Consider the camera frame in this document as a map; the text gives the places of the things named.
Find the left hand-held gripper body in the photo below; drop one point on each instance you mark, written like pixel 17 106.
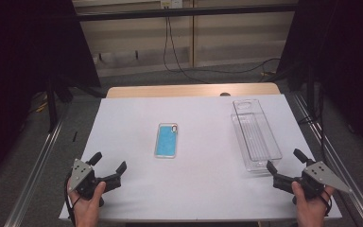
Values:
pixel 81 173

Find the small black floor object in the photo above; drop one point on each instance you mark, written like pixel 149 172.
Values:
pixel 74 136

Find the wooden table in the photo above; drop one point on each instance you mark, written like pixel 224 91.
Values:
pixel 170 90

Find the person's left hand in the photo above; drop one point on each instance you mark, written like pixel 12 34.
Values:
pixel 86 211

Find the black stand pole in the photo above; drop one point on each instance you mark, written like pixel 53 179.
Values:
pixel 311 94
pixel 52 107

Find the white table cover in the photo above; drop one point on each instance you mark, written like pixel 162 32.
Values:
pixel 201 189

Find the person's right hand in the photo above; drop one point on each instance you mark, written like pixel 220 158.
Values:
pixel 310 211

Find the white wall outlet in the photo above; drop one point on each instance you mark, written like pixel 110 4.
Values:
pixel 170 3

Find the black curtain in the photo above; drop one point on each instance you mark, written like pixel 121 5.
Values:
pixel 353 63
pixel 19 63

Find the dark round table grommet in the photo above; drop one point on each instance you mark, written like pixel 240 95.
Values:
pixel 224 94

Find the phone with blue case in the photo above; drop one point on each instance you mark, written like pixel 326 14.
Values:
pixel 166 142

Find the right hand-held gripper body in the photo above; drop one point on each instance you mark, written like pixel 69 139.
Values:
pixel 323 175

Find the clear plastic box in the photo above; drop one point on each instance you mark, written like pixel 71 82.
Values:
pixel 255 135

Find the aluminium floor rail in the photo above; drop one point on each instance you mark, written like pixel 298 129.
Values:
pixel 337 157
pixel 33 181

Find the black horizontal bar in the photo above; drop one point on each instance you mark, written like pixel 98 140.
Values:
pixel 170 13

